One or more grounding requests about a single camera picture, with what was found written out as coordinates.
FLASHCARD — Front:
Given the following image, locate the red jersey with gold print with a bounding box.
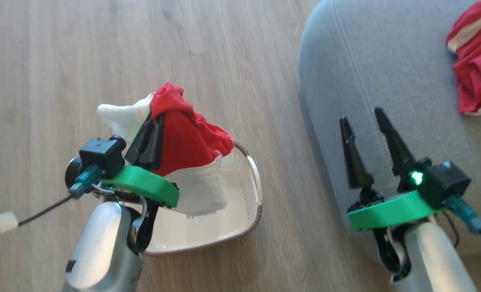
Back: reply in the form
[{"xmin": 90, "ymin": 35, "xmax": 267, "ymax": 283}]
[{"xmin": 446, "ymin": 0, "xmax": 481, "ymax": 116}]

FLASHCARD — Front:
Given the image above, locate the teal-plug right arm cable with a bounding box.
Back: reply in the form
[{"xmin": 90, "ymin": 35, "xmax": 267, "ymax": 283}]
[{"xmin": 441, "ymin": 194, "xmax": 481, "ymax": 292}]

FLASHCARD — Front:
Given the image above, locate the red and white garment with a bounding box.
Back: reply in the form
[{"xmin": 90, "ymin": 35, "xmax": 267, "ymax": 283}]
[{"xmin": 97, "ymin": 82, "xmax": 235, "ymax": 218}]

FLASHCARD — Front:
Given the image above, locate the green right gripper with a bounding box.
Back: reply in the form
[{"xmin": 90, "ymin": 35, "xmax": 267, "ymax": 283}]
[{"xmin": 339, "ymin": 107, "xmax": 443, "ymax": 282}]

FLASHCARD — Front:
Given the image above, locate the grey fabric sofa seat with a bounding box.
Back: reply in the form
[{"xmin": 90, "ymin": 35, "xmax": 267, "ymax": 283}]
[{"xmin": 298, "ymin": 0, "xmax": 481, "ymax": 266}]

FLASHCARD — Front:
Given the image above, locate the beige plastic laundry basket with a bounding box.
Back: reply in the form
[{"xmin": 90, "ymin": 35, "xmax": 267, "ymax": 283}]
[{"xmin": 137, "ymin": 142, "xmax": 263, "ymax": 257}]

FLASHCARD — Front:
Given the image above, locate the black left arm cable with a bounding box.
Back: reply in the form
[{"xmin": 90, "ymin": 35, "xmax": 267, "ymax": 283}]
[{"xmin": 0, "ymin": 164, "xmax": 104, "ymax": 242}]

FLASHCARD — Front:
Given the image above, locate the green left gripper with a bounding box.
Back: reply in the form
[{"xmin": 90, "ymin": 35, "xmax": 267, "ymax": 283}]
[{"xmin": 99, "ymin": 113, "xmax": 180, "ymax": 255}]

